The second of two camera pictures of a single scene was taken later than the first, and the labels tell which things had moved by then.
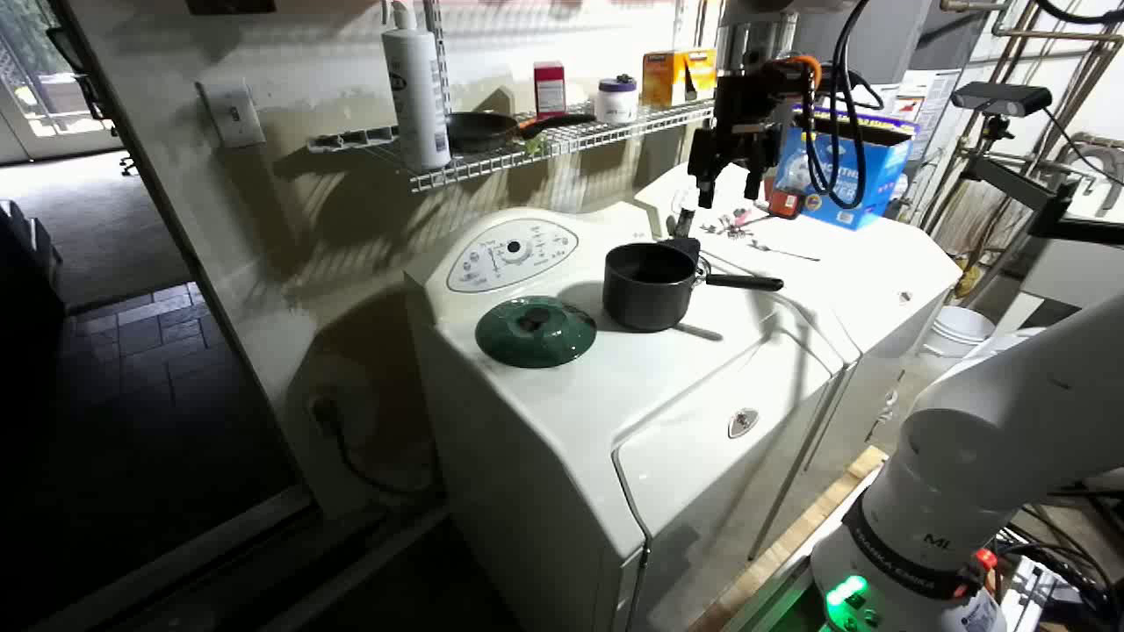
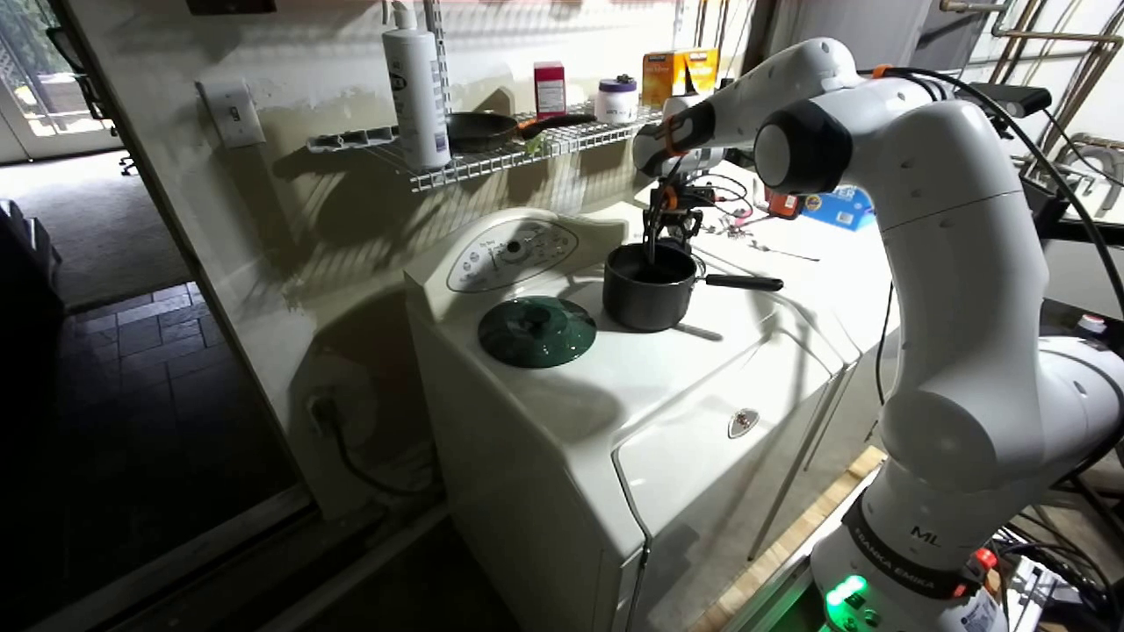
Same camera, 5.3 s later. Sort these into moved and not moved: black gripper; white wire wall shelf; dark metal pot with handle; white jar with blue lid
Moved: black gripper
Not moved: dark metal pot with handle; white jar with blue lid; white wire wall shelf
